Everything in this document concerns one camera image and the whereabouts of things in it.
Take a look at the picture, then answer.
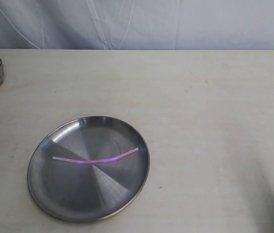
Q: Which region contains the pink glow stick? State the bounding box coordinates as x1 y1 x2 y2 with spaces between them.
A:
52 148 139 164

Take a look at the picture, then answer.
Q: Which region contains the white backdrop curtain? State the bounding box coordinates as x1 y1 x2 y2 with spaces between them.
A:
0 0 274 50

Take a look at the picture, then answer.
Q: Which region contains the round steel plate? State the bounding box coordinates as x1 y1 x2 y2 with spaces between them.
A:
27 116 150 222

